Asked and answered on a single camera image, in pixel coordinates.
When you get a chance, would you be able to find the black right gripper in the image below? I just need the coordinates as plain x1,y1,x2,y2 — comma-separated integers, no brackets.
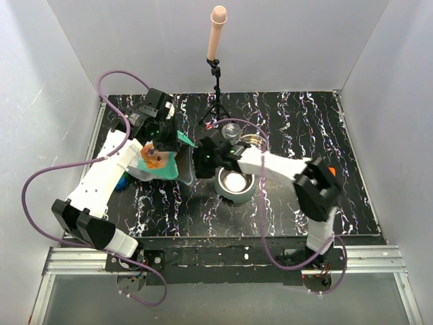
184,145,221,180

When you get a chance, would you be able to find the green pet food bag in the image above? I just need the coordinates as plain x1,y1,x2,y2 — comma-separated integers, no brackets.
127,131,196,186

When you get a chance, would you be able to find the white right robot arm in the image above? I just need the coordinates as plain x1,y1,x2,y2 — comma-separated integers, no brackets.
192,129,342,269

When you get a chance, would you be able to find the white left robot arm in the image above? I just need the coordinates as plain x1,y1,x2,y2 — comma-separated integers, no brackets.
51,88,180,271

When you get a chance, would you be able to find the teal double pet bowl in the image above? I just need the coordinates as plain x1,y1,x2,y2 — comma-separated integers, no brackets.
214,123,267,204

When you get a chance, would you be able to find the blue toy block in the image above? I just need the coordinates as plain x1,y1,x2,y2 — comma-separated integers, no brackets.
114,173,131,192

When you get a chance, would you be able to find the black tripod stand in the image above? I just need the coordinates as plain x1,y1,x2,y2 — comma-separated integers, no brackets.
199,59,231,125

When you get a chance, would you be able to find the beige microphone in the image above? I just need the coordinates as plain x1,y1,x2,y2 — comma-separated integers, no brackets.
206,5,227,61

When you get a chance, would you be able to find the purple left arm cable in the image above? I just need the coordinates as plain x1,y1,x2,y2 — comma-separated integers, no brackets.
21,70,168,307

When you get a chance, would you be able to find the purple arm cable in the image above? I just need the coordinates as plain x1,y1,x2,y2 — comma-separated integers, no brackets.
21,70,168,307
204,118,347,294

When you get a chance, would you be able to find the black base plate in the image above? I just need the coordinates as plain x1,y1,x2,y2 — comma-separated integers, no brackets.
106,237,341,286

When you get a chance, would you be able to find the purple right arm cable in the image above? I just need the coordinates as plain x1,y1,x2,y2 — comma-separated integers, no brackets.
204,118,347,294

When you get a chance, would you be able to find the aluminium rail frame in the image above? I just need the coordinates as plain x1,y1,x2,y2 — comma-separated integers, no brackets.
29,236,422,324

